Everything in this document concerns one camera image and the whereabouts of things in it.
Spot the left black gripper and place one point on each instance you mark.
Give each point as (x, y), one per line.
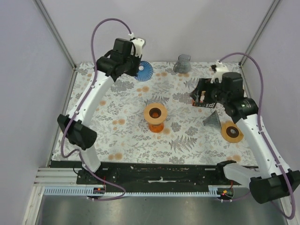
(138, 60)

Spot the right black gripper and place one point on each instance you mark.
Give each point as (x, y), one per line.
(215, 84)

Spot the blue glass dripper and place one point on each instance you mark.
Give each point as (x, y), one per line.
(145, 71)

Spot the orange coffee filter box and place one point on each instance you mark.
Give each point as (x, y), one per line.
(202, 103)

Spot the wooden ring dripper stand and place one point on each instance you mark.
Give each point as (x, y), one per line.
(159, 120)

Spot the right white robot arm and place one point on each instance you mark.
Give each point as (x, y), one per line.
(274, 179)

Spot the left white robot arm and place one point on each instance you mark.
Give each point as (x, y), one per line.
(76, 124)

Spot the grey glass dripper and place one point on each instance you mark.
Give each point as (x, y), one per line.
(213, 121)

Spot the grey glass carafe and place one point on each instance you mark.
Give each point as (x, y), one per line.
(182, 65)

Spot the orange glass carafe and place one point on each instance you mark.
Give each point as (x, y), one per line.
(155, 126)

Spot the floral tablecloth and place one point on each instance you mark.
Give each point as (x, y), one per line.
(123, 134)

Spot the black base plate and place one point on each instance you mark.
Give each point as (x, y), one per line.
(154, 177)

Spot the aluminium frame rail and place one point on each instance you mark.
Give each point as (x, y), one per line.
(55, 177)

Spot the white cable duct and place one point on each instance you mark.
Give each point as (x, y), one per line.
(99, 191)

